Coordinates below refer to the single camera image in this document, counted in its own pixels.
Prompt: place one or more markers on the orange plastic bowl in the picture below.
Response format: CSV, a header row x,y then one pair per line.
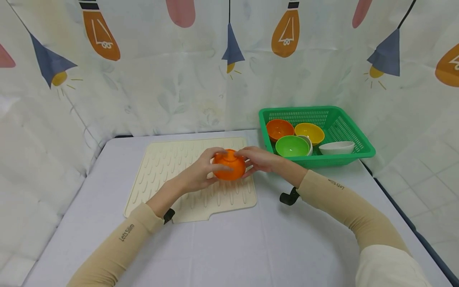
x,y
279,128
229,162

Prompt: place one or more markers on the person's left forearm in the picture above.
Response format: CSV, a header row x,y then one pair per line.
x,y
122,239

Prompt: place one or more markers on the person's left thumb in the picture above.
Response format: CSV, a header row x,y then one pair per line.
x,y
221,169

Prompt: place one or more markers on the green plastic bowl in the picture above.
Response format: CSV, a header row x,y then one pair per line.
x,y
291,147

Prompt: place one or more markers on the person's right hand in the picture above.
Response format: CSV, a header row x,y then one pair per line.
x,y
265,160

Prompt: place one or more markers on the person's right fingers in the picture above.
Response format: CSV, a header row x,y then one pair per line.
x,y
246,152

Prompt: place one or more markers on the person's right forearm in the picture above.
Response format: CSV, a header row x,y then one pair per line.
x,y
344,199

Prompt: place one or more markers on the yellow plastic bowl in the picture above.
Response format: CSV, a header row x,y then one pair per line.
x,y
310,132

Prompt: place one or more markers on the green plastic mesh basket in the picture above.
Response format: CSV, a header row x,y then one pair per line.
x,y
344,127

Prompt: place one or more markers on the white plastic bowl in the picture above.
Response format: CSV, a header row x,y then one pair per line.
x,y
336,148

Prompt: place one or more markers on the grey plastic bowl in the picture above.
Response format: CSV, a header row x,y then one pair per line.
x,y
309,142

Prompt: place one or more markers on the person's left hand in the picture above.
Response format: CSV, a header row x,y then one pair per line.
x,y
197,175

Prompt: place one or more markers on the black wrist band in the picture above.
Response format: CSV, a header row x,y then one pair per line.
x,y
169,215
289,197

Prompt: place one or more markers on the person's right thumb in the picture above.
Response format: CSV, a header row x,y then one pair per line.
x,y
251,172

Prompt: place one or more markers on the person's left index finger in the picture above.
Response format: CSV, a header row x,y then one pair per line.
x,y
214,152

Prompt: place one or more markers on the cream ribbed drying mat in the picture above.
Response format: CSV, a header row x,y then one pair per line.
x,y
161,167

